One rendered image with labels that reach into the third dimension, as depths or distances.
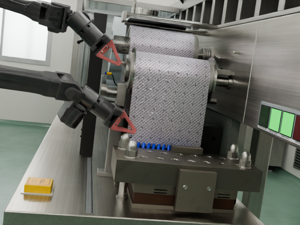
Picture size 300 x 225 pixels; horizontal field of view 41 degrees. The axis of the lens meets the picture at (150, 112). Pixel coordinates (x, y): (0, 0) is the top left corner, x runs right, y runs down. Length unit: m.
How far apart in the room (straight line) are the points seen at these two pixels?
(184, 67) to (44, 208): 0.58
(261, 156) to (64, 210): 0.77
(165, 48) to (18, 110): 5.60
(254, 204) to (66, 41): 5.57
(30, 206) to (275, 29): 0.76
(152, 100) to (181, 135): 0.14
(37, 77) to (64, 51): 5.67
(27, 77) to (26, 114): 5.81
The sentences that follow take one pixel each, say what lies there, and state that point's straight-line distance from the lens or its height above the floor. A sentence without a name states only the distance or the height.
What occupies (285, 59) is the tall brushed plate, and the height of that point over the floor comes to 1.33.
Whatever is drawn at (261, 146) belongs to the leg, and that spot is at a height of 1.04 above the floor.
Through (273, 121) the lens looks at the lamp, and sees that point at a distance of 1.01.
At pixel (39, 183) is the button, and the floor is 0.92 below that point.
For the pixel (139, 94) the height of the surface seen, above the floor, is 1.18.
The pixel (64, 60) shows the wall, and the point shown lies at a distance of 6.76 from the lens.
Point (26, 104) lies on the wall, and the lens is 6.88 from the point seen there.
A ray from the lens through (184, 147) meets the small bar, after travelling 1.19.
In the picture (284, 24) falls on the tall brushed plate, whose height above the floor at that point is 1.42.
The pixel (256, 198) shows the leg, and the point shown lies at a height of 0.84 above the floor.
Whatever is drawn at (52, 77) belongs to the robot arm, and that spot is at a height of 1.21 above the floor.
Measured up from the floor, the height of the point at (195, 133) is 1.08.
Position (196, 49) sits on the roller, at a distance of 1.48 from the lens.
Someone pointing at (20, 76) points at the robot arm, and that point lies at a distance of 1.09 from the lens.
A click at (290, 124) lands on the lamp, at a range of 0.94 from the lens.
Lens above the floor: 1.28
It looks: 7 degrees down
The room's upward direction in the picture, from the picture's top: 7 degrees clockwise
